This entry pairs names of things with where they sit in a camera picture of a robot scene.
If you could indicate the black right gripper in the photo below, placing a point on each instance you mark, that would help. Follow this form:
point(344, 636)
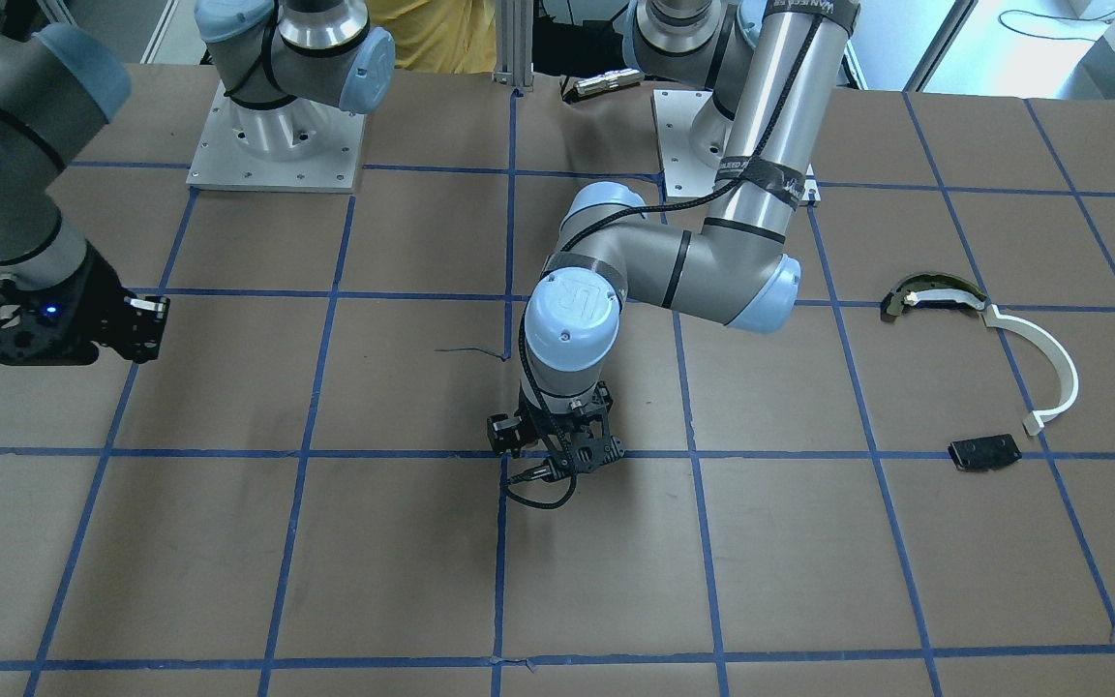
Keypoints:
point(96, 295)

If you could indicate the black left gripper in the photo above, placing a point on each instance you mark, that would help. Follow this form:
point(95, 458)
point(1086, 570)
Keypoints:
point(504, 433)

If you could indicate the small black remote part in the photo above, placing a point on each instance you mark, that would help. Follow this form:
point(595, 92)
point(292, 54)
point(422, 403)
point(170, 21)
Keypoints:
point(984, 453)

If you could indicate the person in yellow shirt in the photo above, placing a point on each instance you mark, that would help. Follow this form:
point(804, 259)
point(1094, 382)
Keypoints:
point(440, 37)

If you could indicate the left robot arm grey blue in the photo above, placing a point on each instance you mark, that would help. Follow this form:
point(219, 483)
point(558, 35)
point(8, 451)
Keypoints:
point(770, 68)

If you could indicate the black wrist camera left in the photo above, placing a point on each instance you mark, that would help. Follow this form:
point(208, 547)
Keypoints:
point(510, 434)

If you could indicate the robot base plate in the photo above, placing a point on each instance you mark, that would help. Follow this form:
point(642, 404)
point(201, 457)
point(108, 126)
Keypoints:
point(692, 136)

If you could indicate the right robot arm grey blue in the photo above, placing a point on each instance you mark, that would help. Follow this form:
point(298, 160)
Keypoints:
point(297, 77)

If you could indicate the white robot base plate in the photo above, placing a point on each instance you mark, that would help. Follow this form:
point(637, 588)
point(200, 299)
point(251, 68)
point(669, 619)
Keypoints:
point(303, 147)

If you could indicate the olive brake shoe part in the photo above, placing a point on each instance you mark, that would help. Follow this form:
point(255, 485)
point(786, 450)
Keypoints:
point(931, 290)

